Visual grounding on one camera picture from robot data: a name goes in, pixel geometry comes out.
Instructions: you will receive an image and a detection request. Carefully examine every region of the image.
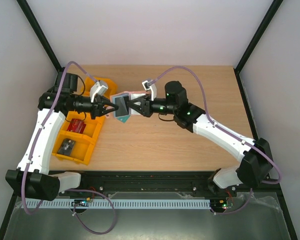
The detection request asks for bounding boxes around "pink card holder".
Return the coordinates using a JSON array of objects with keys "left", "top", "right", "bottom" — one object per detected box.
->
[{"left": 106, "top": 91, "right": 148, "bottom": 123}]

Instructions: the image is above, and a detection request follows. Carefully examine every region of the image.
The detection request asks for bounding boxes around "teal credit card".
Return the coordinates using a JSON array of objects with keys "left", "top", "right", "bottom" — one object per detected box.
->
[{"left": 111, "top": 92, "right": 130, "bottom": 123}]

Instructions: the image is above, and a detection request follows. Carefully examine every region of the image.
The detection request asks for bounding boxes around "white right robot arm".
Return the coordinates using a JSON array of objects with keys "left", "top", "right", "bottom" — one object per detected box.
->
[{"left": 126, "top": 81, "right": 273, "bottom": 196}]

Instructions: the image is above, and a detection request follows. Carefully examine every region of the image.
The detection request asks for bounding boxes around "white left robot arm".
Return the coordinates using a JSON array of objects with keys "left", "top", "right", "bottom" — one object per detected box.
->
[{"left": 5, "top": 72, "right": 118, "bottom": 201}]

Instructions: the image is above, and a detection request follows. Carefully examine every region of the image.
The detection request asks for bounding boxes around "red card stack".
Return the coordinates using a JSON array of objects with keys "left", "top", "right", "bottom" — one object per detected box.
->
[{"left": 67, "top": 118, "right": 86, "bottom": 134}]

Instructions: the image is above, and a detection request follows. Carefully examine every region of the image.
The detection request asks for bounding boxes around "black card stack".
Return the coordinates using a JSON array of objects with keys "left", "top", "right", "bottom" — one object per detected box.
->
[{"left": 57, "top": 138, "right": 76, "bottom": 156}]

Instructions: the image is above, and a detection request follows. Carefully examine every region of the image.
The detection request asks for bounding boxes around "yellow bin top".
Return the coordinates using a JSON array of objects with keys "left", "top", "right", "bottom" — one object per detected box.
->
[{"left": 83, "top": 76, "right": 118, "bottom": 99}]

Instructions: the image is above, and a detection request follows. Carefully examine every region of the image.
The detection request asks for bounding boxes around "yellow bin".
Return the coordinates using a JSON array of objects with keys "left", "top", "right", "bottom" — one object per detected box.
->
[
  {"left": 66, "top": 111, "right": 106, "bottom": 139},
  {"left": 83, "top": 76, "right": 118, "bottom": 99},
  {"left": 52, "top": 130, "right": 97, "bottom": 165}
]

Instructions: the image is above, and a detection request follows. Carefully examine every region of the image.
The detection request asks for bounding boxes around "yellow bin bottom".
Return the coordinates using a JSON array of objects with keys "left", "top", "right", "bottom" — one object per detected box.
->
[{"left": 52, "top": 130, "right": 97, "bottom": 165}]

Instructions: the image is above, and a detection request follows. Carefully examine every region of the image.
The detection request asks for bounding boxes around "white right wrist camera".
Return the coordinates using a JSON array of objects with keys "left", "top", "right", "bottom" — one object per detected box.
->
[{"left": 142, "top": 79, "right": 157, "bottom": 101}]

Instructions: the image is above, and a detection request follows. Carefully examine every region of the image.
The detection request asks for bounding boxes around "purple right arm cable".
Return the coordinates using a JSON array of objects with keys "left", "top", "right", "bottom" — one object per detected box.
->
[{"left": 149, "top": 65, "right": 283, "bottom": 216}]

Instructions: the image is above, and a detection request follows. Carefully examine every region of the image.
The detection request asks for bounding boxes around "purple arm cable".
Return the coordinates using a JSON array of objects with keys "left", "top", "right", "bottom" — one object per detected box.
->
[
  {"left": 21, "top": 61, "right": 116, "bottom": 235},
  {"left": 149, "top": 65, "right": 283, "bottom": 216}
]

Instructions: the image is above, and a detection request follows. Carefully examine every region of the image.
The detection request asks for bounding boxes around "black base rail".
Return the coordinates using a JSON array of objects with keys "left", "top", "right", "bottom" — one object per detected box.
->
[{"left": 59, "top": 170, "right": 238, "bottom": 198}]

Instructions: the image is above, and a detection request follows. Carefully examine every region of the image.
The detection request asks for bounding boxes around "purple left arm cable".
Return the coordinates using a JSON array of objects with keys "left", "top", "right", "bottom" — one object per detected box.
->
[{"left": 21, "top": 61, "right": 116, "bottom": 235}]

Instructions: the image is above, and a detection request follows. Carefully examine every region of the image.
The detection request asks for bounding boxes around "grey slotted cable duct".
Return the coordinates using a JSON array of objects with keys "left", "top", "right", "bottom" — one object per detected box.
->
[{"left": 40, "top": 198, "right": 211, "bottom": 210}]

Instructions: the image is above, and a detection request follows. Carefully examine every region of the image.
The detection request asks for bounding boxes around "black left frame post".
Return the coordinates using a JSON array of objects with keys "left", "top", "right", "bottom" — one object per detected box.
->
[{"left": 16, "top": 0, "right": 63, "bottom": 72}]

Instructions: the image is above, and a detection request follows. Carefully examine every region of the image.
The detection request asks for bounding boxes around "black frame post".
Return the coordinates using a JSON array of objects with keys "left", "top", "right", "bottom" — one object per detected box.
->
[
  {"left": 234, "top": 0, "right": 285, "bottom": 76},
  {"left": 16, "top": 0, "right": 63, "bottom": 72}
]

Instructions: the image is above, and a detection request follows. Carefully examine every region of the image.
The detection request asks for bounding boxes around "black right frame post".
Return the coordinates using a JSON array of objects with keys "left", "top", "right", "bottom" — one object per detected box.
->
[{"left": 234, "top": 0, "right": 285, "bottom": 76}]

